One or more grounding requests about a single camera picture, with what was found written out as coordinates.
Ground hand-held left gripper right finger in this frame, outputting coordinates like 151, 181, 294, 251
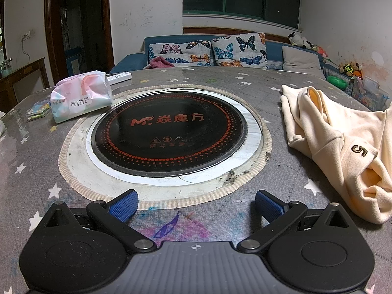
236, 190, 353, 253

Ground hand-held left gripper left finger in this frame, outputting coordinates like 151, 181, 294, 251
39, 189, 157, 253

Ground cream sweatpants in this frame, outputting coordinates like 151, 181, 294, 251
280, 84, 392, 225

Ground grey star tablecloth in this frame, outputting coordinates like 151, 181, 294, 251
0, 66, 392, 294

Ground black round induction cooktop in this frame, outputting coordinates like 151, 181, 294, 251
85, 88, 264, 187

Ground pink white tissue pack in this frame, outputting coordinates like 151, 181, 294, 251
50, 71, 112, 124

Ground small colourful packet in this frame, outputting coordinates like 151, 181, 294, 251
26, 102, 52, 122

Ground white power strip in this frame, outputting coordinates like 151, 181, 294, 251
107, 71, 132, 84

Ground green round toy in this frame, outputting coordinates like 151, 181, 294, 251
326, 75, 348, 91

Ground pink cloth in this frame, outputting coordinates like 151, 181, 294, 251
146, 56, 176, 69

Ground clear plastic storage box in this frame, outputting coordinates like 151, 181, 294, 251
347, 76, 391, 111

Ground plain grey pillow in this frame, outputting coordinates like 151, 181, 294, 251
282, 45, 324, 72

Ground blue corner sofa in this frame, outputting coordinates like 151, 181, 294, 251
110, 33, 392, 112

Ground blue stool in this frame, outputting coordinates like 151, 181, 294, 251
65, 47, 85, 77

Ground square butterfly print pillow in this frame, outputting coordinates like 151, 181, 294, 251
211, 32, 269, 69

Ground brown plush bear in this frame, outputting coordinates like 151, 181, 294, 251
338, 62, 364, 79

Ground dark wooden side table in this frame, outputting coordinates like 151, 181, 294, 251
0, 58, 51, 108

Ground wide butterfly print pillow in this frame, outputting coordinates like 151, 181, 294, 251
148, 40, 213, 67

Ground pink plush toys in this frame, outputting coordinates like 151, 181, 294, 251
308, 41, 328, 59

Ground black white plush toy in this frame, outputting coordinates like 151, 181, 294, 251
288, 33, 308, 49

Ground dark wooden door frame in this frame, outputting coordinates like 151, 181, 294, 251
44, 0, 116, 84

